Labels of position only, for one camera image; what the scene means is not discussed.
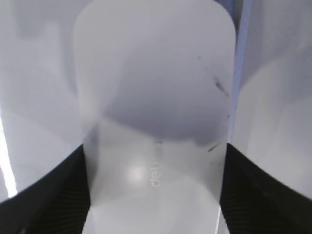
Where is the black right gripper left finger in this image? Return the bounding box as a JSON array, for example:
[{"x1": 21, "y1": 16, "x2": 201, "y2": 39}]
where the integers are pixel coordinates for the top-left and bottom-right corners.
[{"x1": 0, "y1": 145, "x2": 91, "y2": 234}]

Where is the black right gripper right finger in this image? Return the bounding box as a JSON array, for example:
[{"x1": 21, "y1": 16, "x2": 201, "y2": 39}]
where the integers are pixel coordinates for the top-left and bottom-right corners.
[{"x1": 220, "y1": 143, "x2": 312, "y2": 234}]

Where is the white board with aluminium frame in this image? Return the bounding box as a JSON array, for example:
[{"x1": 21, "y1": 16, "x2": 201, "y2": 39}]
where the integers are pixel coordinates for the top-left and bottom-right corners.
[{"x1": 0, "y1": 0, "x2": 249, "y2": 200}]

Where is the white rectangular whiteboard eraser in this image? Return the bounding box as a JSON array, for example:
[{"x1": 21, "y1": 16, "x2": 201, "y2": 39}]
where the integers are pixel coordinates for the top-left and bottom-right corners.
[{"x1": 73, "y1": 0, "x2": 236, "y2": 234}]

